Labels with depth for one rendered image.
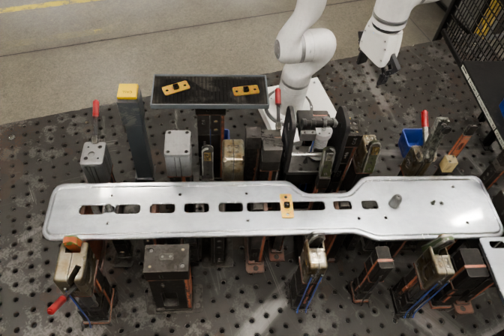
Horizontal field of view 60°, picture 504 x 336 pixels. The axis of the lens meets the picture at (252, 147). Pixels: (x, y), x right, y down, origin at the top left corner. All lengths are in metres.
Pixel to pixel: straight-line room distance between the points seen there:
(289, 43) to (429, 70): 1.03
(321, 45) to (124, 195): 0.86
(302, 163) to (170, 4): 2.59
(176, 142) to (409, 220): 0.75
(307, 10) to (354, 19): 2.37
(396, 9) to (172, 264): 0.85
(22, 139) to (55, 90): 1.25
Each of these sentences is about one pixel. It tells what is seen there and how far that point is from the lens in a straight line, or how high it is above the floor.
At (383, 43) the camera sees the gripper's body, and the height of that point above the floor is 1.49.
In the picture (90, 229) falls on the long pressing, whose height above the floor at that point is 1.00.
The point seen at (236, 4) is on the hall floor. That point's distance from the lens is 3.86.
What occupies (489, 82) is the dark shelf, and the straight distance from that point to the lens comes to 1.96.
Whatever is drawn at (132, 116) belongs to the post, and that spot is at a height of 1.07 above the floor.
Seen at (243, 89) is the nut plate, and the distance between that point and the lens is 1.41.
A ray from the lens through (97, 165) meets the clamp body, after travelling 1.40.
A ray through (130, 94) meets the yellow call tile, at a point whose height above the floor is 1.16.
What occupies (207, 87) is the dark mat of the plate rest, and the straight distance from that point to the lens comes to 1.42.
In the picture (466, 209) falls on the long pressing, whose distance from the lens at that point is 1.54.
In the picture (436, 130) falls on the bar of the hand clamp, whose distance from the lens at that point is 1.44.
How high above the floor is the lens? 2.15
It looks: 52 degrees down
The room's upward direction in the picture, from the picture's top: 6 degrees clockwise
